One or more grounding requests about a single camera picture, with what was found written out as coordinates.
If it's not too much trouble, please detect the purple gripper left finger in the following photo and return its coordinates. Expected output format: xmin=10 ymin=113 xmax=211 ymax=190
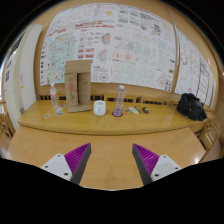
xmin=42 ymin=143 xmax=91 ymax=185

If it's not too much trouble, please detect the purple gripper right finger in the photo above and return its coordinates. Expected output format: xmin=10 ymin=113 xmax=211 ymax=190
xmin=132 ymin=144 xmax=181 ymax=185

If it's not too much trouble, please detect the clear plastic water bottle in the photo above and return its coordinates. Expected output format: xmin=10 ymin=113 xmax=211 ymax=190
xmin=113 ymin=85 xmax=125 ymax=113

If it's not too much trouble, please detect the small dark gadget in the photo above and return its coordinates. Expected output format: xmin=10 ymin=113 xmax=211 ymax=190
xmin=142 ymin=107 xmax=150 ymax=114

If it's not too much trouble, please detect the small sticker on table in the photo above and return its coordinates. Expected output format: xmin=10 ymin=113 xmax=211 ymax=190
xmin=55 ymin=107 xmax=63 ymax=116

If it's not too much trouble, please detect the small white card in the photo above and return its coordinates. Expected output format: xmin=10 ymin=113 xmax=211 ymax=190
xmin=129 ymin=107 xmax=139 ymax=114

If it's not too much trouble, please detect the red round coaster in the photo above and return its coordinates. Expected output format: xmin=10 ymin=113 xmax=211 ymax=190
xmin=112 ymin=112 xmax=123 ymax=117

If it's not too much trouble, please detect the white cup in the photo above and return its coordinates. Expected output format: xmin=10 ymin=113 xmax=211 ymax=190
xmin=93 ymin=100 xmax=106 ymax=116

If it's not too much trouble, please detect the wooden chair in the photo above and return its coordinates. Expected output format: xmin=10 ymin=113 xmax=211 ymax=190
xmin=199 ymin=119 xmax=222 ymax=153

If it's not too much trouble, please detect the black backpack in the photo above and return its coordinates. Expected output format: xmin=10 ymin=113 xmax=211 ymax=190
xmin=177 ymin=93 xmax=207 ymax=121

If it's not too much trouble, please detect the clear bottle with red label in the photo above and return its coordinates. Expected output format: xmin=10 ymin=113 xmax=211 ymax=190
xmin=50 ymin=83 xmax=58 ymax=108

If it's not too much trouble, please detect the brown cardboard box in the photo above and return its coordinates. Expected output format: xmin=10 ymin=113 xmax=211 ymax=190
xmin=64 ymin=60 xmax=91 ymax=113

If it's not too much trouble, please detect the right wall poster sheet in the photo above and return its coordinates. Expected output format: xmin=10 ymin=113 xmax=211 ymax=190
xmin=175 ymin=31 xmax=216 ymax=107

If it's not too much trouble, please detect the large wall poster sheet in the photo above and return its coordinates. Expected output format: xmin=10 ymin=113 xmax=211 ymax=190
xmin=40 ymin=3 xmax=176 ymax=91

